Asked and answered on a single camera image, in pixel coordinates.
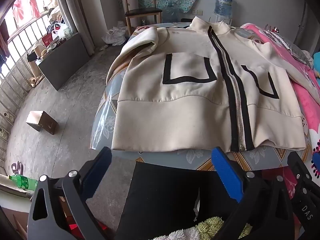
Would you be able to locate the green plastic bottle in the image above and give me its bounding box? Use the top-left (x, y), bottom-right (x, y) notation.
top-left (9, 174), bottom-right (38, 192)

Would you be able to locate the dark wooden door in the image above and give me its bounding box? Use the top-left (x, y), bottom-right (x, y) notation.
top-left (294, 1), bottom-right (320, 47)

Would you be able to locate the empty clear water jug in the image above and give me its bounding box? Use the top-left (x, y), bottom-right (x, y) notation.
top-left (162, 2), bottom-right (182, 23)

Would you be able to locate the blue plush toy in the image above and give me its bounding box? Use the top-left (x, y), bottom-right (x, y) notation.
top-left (312, 52), bottom-right (320, 85)

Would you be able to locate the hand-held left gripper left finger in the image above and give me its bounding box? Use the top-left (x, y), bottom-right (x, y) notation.
top-left (27, 146), bottom-right (113, 240)

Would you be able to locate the grey knitted cloth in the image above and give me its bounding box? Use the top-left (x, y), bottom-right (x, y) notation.
top-left (275, 34), bottom-right (313, 65)

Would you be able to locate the pink floral blanket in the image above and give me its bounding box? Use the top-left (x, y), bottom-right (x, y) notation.
top-left (240, 22), bottom-right (320, 200)

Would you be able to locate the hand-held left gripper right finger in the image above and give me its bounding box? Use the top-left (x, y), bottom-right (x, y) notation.
top-left (211, 147), bottom-right (294, 240)

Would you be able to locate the metal window railing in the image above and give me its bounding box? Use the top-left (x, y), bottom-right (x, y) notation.
top-left (0, 10), bottom-right (59, 170)

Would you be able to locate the black garment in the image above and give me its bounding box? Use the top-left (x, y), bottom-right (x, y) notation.
top-left (116, 161), bottom-right (250, 240)

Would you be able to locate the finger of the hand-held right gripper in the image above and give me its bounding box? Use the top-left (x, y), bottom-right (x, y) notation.
top-left (287, 152), bottom-right (316, 198)

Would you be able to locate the grey curtain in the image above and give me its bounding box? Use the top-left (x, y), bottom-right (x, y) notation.
top-left (54, 0), bottom-right (95, 55)

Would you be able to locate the brown cardboard box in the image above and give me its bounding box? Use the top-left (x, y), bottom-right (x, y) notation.
top-left (26, 110), bottom-right (59, 135)

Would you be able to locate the purple slipper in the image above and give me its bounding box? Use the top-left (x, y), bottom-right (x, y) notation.
top-left (11, 162), bottom-right (25, 175)

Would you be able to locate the dark grey cabinet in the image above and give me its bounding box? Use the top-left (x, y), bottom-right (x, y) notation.
top-left (37, 32), bottom-right (91, 91)

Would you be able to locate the blue water dispenser bottle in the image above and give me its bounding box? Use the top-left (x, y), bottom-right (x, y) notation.
top-left (214, 0), bottom-right (235, 19)

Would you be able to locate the fruit patterned tablecloth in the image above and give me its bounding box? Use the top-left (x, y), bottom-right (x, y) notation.
top-left (90, 22), bottom-right (315, 180)

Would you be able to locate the white plastic bag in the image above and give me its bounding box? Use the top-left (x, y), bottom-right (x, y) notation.
top-left (101, 21), bottom-right (128, 46)

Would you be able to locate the pink hanging garment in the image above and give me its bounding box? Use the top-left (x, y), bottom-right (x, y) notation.
top-left (12, 0), bottom-right (40, 27)

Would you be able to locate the white shopping bag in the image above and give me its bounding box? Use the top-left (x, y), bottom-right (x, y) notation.
top-left (51, 22), bottom-right (68, 40)

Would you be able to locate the red cloth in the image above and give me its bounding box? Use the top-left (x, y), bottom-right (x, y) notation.
top-left (59, 197), bottom-right (110, 240)

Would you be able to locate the green fuzzy cloth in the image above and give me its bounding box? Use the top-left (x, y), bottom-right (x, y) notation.
top-left (144, 216), bottom-right (253, 240)

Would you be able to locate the red box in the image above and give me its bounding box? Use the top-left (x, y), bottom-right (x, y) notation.
top-left (41, 33), bottom-right (54, 47)

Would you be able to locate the cream zip jacket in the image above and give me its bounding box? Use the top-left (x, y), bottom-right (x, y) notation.
top-left (106, 16), bottom-right (316, 153)

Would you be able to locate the wooden chair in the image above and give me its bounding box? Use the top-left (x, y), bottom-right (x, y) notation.
top-left (120, 0), bottom-right (163, 37)

